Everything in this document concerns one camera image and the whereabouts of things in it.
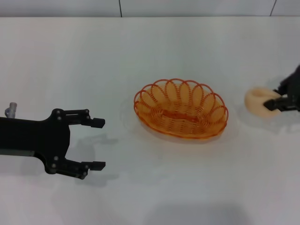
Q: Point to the peach round bread bun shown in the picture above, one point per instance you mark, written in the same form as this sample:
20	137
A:
254	102

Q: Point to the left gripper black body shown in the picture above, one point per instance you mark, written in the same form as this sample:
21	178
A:
32	138

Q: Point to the grey left gripper connector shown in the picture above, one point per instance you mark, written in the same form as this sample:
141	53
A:
12	109

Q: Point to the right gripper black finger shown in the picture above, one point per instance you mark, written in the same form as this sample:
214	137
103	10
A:
281	103
281	91

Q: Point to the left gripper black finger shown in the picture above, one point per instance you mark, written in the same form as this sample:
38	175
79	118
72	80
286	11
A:
78	117
71	168

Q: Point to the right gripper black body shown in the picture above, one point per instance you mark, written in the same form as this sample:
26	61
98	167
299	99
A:
294	84

